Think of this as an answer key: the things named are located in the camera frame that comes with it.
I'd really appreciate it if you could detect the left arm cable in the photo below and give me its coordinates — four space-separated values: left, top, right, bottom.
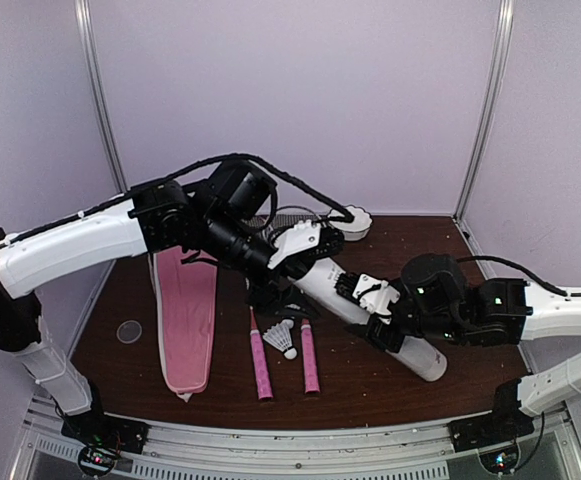
132 152 356 226

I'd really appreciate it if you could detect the pink racket bag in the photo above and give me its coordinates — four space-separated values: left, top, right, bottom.
150 247 217 402

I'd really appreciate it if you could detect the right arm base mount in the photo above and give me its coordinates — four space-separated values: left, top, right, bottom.
448 413 534 477

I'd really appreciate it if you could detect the white feather shuttlecock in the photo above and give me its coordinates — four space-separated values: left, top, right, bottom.
263 319 297 360

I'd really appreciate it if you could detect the clear tube lid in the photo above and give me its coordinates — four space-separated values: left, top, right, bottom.
116 319 143 345

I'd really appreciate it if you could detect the pink badminton racket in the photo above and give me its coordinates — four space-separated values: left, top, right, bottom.
300 319 320 394
250 309 274 401

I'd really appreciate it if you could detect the white shuttlecock tube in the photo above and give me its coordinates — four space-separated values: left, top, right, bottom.
289 258 447 382

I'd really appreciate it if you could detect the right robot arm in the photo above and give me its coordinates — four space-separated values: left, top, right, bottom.
335 254 581 442

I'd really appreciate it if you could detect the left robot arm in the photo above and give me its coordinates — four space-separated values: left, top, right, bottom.
0 153 344 444

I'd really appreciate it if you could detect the metal base rail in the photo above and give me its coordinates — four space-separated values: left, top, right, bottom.
5 394 581 479

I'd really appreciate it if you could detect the white scalloped bowl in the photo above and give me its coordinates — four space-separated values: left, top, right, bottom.
327 205 373 242

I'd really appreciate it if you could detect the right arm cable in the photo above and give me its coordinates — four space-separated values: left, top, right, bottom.
457 255 569 297

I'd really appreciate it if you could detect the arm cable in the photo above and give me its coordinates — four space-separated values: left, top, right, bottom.
132 152 356 226
457 255 569 297

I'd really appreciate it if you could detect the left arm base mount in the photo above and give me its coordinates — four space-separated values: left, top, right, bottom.
61 417 149 478

